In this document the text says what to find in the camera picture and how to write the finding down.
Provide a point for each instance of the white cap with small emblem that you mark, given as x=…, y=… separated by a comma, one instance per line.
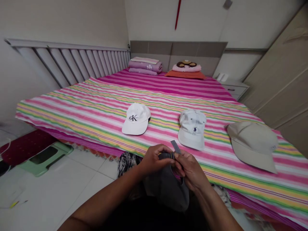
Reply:
x=192, y=130

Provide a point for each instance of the person's right hand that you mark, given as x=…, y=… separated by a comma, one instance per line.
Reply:
x=189, y=172

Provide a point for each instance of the folded purple blanket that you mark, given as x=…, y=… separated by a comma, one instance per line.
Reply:
x=144, y=65

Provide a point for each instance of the striped pink bed sheet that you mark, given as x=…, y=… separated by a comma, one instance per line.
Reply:
x=96, y=108

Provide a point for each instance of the white cap with black letters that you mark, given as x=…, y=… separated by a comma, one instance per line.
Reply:
x=136, y=118

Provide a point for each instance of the green plastic stool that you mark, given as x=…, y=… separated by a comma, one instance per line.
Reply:
x=45, y=156

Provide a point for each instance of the beige wardrobe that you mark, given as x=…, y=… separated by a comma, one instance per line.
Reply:
x=284, y=79

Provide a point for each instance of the bed with padded headboard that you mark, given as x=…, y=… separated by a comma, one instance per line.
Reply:
x=183, y=55

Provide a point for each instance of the person's left hand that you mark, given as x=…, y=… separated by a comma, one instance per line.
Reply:
x=152, y=160

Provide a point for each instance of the grey baseball cap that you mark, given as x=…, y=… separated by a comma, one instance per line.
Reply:
x=168, y=185

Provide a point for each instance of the beige baseball cap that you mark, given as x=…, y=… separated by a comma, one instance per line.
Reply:
x=253, y=144

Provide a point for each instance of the white bedside table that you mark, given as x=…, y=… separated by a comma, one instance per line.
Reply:
x=234, y=86

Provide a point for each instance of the dark red cushion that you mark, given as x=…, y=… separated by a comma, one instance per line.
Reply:
x=26, y=146

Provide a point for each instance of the pink bear cushion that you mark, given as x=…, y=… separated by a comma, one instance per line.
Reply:
x=187, y=66

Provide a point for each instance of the red hanging ornament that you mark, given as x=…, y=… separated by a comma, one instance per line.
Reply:
x=177, y=13

